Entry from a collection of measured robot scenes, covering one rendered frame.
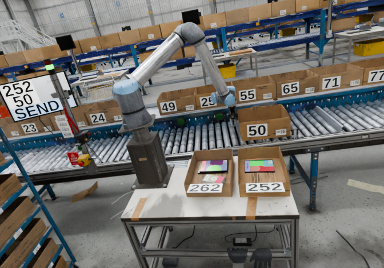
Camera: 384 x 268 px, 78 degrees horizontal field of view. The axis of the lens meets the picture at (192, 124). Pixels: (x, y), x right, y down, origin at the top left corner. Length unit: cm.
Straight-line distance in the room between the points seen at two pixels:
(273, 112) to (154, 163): 120
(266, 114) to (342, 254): 120
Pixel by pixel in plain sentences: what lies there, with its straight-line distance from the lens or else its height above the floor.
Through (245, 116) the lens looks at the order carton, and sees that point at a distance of 222.
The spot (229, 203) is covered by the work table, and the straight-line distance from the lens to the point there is 144.
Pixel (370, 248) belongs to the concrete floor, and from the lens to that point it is 235.
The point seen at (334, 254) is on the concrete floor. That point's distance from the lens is 224.
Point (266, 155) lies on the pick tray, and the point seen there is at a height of 78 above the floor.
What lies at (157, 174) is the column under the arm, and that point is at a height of 83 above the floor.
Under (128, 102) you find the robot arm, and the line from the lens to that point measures 146.
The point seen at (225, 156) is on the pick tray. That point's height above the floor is 79.
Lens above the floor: 175
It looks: 24 degrees down
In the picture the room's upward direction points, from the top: 11 degrees counter-clockwise
